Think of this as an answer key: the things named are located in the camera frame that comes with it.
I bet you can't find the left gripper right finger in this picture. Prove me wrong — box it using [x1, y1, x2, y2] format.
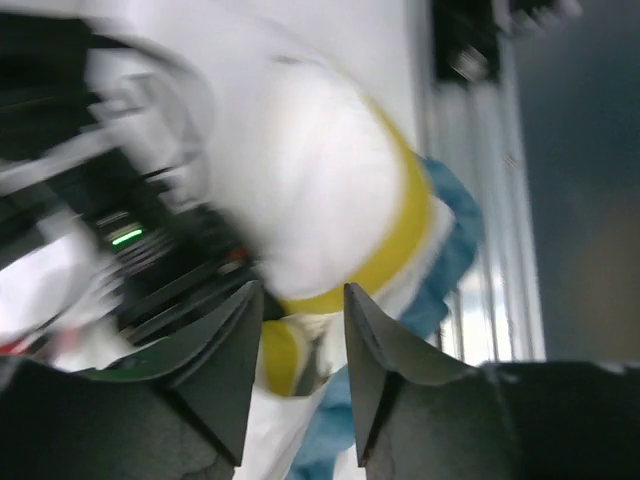
[344, 284, 639, 480]

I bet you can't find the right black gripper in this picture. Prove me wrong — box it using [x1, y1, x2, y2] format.
[1, 150, 256, 345]

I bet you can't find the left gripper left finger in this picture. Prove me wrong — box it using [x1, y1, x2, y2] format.
[1, 281, 263, 480]

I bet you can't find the white pillow yellow edge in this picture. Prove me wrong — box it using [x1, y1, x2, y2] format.
[209, 29, 434, 396]

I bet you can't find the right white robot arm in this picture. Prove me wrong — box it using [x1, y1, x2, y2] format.
[1, 13, 256, 354]

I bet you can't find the aluminium front rail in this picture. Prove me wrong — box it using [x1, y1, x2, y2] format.
[409, 1, 546, 364]

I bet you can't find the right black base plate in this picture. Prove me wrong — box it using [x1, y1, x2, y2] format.
[431, 0, 501, 83]

